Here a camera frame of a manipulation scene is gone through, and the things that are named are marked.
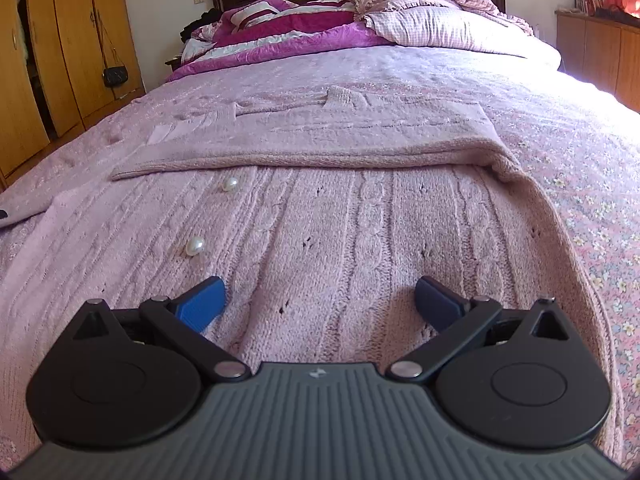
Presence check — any bed with floral pink sheet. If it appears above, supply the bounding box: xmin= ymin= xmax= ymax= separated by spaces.
xmin=0 ymin=40 xmax=640 ymax=480

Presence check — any pink checked pillow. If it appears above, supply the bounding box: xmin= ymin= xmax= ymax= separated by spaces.
xmin=362 ymin=6 xmax=532 ymax=57

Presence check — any wooden wardrobe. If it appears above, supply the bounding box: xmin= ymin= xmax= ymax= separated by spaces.
xmin=0 ymin=0 xmax=147 ymax=181

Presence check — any black handbag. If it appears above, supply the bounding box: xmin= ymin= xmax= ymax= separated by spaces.
xmin=91 ymin=7 xmax=130 ymax=89

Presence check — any dark clothes pile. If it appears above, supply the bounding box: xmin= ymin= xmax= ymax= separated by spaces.
xmin=178 ymin=7 xmax=224 ymax=44

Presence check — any pink knit cardigan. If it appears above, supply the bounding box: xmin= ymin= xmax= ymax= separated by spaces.
xmin=0 ymin=86 xmax=626 ymax=480

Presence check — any magenta striped blanket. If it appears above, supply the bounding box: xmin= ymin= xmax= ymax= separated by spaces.
xmin=165 ymin=0 xmax=401 ymax=83

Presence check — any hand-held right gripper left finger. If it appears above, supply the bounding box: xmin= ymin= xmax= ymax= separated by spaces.
xmin=73 ymin=276 xmax=249 ymax=382

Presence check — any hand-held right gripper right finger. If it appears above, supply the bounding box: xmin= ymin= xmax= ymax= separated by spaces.
xmin=390 ymin=276 xmax=574 ymax=382

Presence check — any wooden cabinet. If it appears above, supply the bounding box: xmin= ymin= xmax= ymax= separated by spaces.
xmin=555 ymin=8 xmax=640 ymax=114

